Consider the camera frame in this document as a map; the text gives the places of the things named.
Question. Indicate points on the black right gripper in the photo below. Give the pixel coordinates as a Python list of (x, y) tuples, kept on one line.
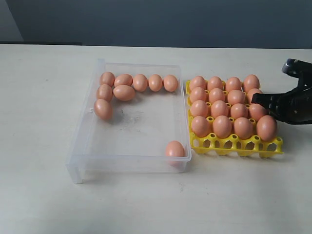
[(293, 107)]

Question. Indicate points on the brown egg placed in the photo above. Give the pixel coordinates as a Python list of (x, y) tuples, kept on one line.
[(215, 82), (233, 83), (198, 81), (267, 128)]

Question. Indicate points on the brown egg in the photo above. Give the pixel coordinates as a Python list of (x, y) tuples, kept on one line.
[(103, 109), (239, 110), (155, 82), (170, 83), (123, 79), (216, 94), (236, 96), (198, 93), (140, 82), (199, 108), (107, 78)]

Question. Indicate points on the yellow plastic egg tray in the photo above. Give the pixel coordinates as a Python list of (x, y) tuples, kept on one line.
[(233, 145)]

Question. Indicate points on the brown egg front right corner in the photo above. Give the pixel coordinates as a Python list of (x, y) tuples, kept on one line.
[(175, 149)]

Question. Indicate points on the clear plastic bin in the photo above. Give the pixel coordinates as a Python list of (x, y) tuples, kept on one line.
[(135, 138)]

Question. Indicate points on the black object behind table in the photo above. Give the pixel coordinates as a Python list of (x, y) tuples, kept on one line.
[(42, 43)]

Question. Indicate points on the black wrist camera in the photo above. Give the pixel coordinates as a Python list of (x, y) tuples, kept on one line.
[(299, 69)]

